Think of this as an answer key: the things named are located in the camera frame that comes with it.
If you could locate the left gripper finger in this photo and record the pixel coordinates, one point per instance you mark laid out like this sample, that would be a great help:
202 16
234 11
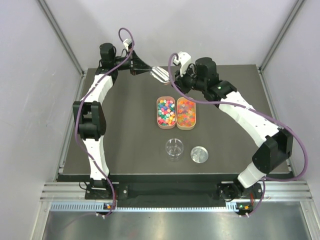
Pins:
138 63
138 71

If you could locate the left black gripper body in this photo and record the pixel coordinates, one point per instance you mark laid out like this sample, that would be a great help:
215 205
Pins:
132 64

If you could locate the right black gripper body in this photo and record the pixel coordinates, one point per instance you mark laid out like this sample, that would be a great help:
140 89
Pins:
187 82

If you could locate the metal candy scoop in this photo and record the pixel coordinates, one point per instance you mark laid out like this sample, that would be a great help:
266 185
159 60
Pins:
161 75

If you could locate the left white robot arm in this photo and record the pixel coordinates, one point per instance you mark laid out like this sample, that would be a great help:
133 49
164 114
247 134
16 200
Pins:
89 119

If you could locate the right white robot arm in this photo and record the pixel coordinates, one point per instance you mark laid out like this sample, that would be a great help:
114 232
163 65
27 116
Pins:
274 143

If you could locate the beige tray of jelly candies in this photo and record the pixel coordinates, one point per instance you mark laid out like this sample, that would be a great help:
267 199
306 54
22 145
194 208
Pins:
186 117

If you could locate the pink tray of opaque candies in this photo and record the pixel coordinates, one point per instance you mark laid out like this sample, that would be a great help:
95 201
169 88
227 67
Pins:
166 114

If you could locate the clear plastic jar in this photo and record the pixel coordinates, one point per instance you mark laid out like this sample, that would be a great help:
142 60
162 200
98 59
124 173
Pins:
174 149

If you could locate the silver jar lid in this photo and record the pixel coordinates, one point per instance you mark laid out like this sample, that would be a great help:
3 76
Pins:
199 154

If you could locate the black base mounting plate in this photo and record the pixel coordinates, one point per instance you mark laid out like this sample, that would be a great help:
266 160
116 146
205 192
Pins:
216 191

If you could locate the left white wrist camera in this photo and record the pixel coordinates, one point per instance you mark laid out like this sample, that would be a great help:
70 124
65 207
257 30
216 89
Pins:
128 44

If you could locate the aluminium frame rail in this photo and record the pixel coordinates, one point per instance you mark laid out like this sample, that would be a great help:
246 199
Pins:
70 197

